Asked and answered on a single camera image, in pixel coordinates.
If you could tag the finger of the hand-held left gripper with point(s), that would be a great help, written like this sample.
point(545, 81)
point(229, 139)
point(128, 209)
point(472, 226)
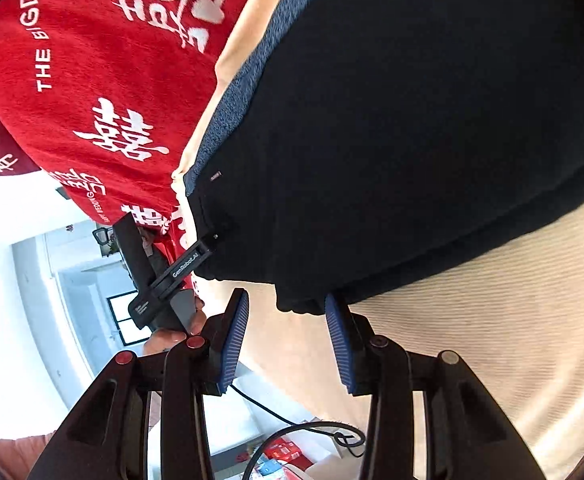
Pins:
point(184, 267)

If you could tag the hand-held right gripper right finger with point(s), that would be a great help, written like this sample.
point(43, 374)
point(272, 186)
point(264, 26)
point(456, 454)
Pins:
point(339, 345)

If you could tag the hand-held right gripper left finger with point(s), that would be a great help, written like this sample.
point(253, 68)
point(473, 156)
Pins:
point(234, 340)

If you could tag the black pants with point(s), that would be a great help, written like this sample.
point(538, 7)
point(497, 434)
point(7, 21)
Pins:
point(397, 135)

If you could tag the person's left hand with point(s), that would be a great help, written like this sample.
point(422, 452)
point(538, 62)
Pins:
point(169, 340)

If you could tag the black framed window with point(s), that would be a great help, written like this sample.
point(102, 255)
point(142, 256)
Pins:
point(121, 317)

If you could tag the red packets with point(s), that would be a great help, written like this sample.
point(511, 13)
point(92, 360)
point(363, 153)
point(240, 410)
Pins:
point(284, 452)

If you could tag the peach blanket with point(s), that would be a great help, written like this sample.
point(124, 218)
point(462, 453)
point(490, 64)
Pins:
point(497, 335)

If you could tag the red printed blanket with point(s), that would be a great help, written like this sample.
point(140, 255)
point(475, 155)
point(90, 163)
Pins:
point(96, 60)

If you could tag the salmon pink cloth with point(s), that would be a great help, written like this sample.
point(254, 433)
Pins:
point(6, 455)

